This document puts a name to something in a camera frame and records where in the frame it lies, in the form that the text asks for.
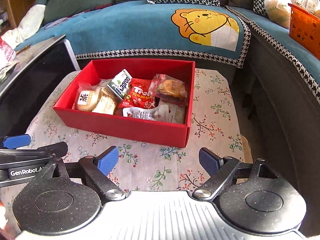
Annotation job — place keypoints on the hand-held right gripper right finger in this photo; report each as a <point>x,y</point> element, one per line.
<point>210,161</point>

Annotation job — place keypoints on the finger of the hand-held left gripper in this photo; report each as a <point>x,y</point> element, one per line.
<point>16,141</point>
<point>30,155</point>

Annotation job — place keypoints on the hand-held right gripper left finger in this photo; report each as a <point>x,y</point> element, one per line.
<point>108,161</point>

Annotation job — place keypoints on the red cardboard box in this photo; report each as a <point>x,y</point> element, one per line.
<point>125,130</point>

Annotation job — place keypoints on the gold biscuit packet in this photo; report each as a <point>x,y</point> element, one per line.
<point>105,103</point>

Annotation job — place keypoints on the grey printed packet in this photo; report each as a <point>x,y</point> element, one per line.
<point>176,113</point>

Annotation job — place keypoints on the silver white pouch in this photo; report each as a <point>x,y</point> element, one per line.
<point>145,113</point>

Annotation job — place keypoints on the steamed cake packet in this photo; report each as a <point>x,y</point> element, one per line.
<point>86,100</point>

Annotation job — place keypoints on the red gummy candy packet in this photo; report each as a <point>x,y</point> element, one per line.
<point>140,95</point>

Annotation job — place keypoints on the green white wafer packet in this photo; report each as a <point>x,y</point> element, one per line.
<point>120,85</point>

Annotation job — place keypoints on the clear brown pastry packet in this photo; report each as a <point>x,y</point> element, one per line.
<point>170,88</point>

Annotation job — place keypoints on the floral tablecloth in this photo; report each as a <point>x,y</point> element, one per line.
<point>212,130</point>

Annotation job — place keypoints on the small white green packet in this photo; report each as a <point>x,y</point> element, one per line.
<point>5,72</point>

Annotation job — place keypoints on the white red plastic bag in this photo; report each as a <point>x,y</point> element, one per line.
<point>6,52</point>

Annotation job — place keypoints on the grey sofa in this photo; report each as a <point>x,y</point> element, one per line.
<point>287,105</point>

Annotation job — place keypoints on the pale green cloth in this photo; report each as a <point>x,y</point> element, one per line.
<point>27,22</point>

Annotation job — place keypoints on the blue lion print sofa cover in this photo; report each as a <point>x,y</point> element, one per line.
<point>125,30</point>

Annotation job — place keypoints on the wooden cabinet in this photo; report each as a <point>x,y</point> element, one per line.
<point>15,5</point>

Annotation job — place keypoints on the blue houndstooth trim sofa cover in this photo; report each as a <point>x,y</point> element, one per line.
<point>270,27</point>

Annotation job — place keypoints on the orange plastic basket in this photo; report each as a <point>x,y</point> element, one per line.
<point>302,27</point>

